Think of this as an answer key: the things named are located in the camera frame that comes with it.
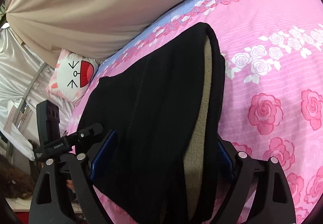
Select person's left hand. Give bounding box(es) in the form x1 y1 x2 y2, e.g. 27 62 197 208
66 180 75 191

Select silver satin curtain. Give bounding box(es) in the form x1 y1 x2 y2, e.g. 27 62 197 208
1 27 74 161

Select pink floral bedsheet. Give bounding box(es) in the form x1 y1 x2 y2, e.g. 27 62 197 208
65 0 323 224

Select white cat face pillow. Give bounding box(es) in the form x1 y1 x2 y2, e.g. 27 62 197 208
46 49 101 105

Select black pants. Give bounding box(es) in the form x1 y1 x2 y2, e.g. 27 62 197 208
78 23 224 223

